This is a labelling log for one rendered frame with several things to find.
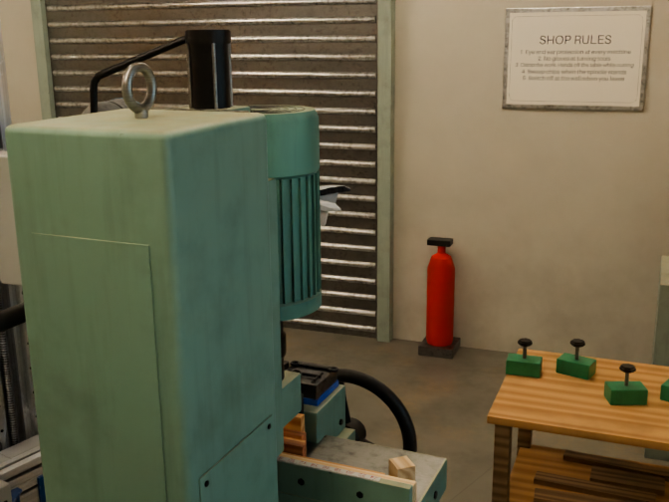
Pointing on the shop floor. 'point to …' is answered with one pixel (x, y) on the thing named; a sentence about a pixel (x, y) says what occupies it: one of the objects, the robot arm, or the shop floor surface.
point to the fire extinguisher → (440, 304)
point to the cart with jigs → (578, 427)
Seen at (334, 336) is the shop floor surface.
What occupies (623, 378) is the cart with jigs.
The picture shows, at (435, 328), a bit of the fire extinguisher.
